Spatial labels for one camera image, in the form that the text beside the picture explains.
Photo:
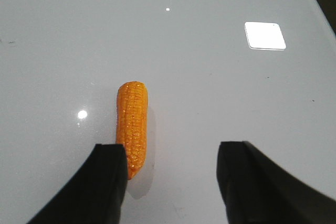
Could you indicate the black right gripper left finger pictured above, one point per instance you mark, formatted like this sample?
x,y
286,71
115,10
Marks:
x,y
94,194

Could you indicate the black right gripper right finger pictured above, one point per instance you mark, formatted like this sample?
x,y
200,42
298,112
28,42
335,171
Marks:
x,y
257,190

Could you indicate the orange plastic corn cob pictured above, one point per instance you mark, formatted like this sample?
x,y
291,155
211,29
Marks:
x,y
132,117

